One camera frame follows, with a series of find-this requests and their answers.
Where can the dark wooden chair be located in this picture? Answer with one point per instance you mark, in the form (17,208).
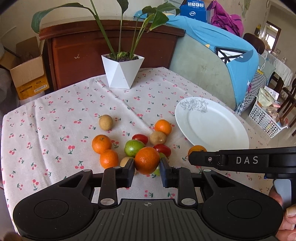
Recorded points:
(289,102)

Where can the grey-green sofa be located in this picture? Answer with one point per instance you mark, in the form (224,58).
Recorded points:
(198,64)

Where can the dark wooden cabinet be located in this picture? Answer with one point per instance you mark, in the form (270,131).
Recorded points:
(75,50)

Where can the cardboard box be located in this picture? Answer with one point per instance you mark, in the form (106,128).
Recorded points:
(27,68)

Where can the purple garment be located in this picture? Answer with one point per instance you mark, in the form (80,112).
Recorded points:
(220,18)

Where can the white perforated basket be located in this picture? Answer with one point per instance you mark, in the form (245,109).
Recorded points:
(265,121)

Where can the white plate with rose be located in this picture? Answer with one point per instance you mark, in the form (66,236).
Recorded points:
(211,125)

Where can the blue printed blanket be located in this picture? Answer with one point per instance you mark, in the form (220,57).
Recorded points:
(239,56)

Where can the white geometric plant pot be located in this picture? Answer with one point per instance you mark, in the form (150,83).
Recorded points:
(121,75)

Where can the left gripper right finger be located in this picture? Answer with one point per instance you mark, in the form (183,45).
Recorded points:
(181,178)

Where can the person's right hand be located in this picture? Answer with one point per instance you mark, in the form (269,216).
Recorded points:
(287,230)

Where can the red cherry tomato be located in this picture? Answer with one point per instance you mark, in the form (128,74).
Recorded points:
(161,148)
(140,137)

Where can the houndstooth sofa cover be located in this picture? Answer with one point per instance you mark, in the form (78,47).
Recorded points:
(259,81)

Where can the blue carton box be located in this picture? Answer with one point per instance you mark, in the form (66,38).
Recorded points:
(194,9)

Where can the cherry print tablecloth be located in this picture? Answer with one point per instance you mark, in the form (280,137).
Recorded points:
(49,139)

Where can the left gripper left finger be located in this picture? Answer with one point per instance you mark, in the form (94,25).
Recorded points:
(112,179)

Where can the orange mandarin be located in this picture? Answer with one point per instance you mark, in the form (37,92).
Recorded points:
(109,158)
(146,160)
(163,126)
(196,148)
(101,143)

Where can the green fruit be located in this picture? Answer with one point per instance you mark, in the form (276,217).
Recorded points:
(132,147)
(157,171)

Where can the white clothed dining table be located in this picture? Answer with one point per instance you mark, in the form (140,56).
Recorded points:
(281,69)

